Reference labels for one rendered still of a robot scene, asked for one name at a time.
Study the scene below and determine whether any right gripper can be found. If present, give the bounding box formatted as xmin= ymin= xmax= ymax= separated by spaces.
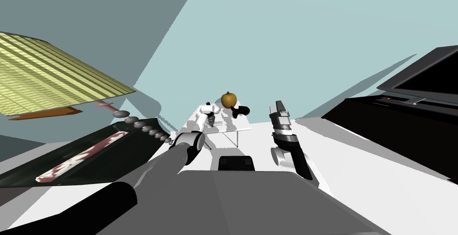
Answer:
xmin=269 ymin=100 xmax=295 ymax=137

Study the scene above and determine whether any small white table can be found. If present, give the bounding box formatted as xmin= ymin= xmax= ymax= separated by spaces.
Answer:
xmin=182 ymin=103 xmax=252 ymax=150

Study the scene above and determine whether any orange round fruit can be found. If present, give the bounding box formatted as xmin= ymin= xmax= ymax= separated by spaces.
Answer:
xmin=221 ymin=91 xmax=238 ymax=110

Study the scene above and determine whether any black lumpy object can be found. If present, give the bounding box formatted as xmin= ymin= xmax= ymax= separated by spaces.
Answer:
xmin=230 ymin=105 xmax=251 ymax=119

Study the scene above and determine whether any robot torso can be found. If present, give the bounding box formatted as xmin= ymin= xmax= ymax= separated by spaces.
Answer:
xmin=96 ymin=155 xmax=392 ymax=235

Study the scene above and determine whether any dark cabinet with red runner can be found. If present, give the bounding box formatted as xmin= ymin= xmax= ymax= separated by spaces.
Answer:
xmin=0 ymin=117 xmax=172 ymax=189

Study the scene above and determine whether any black television stand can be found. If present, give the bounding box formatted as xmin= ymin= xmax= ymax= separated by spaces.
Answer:
xmin=321 ymin=94 xmax=458 ymax=186

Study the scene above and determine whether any black flat television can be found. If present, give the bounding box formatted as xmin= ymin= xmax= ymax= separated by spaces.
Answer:
xmin=377 ymin=45 xmax=458 ymax=106

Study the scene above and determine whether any yellow shade table lamp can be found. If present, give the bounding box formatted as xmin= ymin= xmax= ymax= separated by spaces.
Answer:
xmin=0 ymin=30 xmax=173 ymax=146

